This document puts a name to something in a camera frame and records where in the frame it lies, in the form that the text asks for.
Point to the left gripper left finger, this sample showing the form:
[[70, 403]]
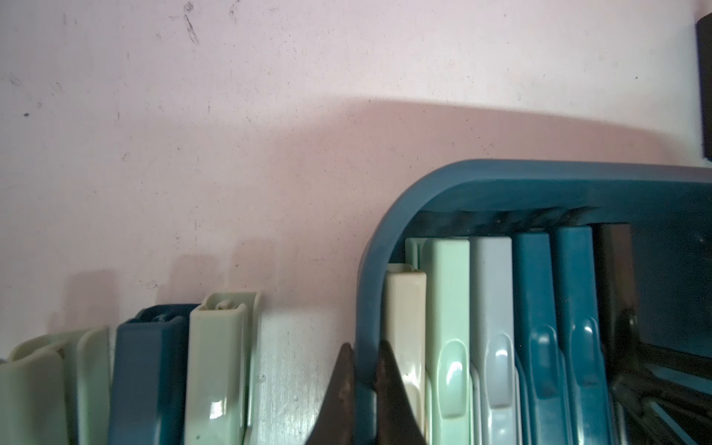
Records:
[[335, 422]]

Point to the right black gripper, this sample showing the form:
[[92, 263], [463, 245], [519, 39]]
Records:
[[662, 411]]

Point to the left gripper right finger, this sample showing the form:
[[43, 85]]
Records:
[[394, 416]]

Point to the teal pliers front row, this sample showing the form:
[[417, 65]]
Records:
[[539, 360]]

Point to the black pliers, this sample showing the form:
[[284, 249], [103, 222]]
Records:
[[703, 40], [617, 295]]

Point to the teal plastic storage box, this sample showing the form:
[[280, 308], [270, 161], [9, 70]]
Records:
[[669, 210]]

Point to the teal pliers left group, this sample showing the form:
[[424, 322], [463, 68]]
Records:
[[150, 376]]

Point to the light green pliers leftmost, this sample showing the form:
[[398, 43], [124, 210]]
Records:
[[56, 389]]

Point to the black pliers far left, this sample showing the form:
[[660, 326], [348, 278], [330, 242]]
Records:
[[703, 40]]

